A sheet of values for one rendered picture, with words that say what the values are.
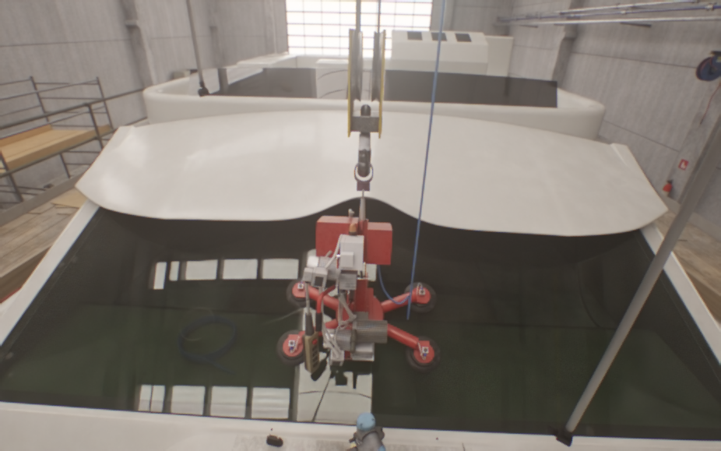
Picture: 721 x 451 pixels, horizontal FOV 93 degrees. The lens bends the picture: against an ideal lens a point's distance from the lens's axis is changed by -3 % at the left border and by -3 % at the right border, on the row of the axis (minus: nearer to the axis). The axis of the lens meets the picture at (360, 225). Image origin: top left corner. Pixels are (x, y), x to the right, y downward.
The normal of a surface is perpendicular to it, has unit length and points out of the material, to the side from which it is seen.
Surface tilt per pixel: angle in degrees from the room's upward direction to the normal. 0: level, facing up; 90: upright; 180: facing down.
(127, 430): 50
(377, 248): 73
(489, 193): 21
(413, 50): 61
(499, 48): 89
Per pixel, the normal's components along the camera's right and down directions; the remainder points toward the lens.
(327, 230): -0.03, 0.16
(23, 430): -0.08, -0.15
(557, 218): 0.07, -0.66
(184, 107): -0.04, 0.48
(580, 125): 0.25, 0.48
